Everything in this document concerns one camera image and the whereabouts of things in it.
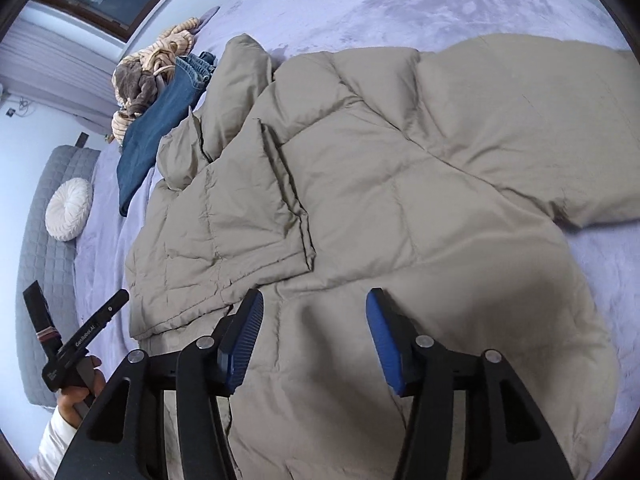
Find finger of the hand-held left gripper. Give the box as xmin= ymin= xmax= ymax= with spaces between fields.
xmin=23 ymin=282 xmax=60 ymax=348
xmin=75 ymin=288 xmax=129 ymax=348

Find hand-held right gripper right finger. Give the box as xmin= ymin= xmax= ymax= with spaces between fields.
xmin=365 ymin=287 xmax=576 ymax=480

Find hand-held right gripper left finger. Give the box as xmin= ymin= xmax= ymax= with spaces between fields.
xmin=54 ymin=288 xmax=265 ymax=480

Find beige puffer jacket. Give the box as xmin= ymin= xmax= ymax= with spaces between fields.
xmin=116 ymin=32 xmax=640 ymax=480

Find person's left forearm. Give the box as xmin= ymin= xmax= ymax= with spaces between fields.
xmin=27 ymin=405 xmax=83 ymax=480

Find person's left hand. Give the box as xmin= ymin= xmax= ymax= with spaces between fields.
xmin=56 ymin=355 xmax=107 ymax=427

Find grey quilted headboard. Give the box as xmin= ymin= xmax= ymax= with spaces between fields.
xmin=19 ymin=145 xmax=101 ymax=408

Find white round pillow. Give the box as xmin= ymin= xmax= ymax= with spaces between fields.
xmin=45 ymin=177 xmax=94 ymax=242

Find blue jeans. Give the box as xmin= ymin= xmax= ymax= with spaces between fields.
xmin=116 ymin=51 xmax=219 ymax=218

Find beige brown fleece garment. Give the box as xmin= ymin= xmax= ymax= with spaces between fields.
xmin=110 ymin=17 xmax=203 ymax=148

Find white curtain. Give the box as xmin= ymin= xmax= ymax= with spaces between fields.
xmin=0 ymin=0 xmax=126 ymax=131

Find lavender plush blanket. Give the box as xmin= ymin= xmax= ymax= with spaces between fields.
xmin=72 ymin=0 xmax=640 ymax=480

